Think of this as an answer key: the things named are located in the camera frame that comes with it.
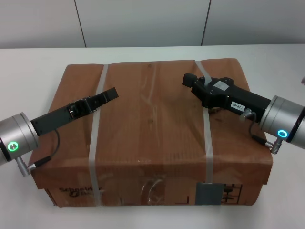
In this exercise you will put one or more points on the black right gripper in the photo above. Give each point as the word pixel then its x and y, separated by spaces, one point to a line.
pixel 221 95

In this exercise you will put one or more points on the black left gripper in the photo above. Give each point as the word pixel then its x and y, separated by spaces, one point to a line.
pixel 54 118

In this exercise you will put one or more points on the brown cardboard box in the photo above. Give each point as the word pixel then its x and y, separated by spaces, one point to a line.
pixel 152 138

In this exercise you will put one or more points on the grey label sticker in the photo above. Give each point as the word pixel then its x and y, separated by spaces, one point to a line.
pixel 209 193

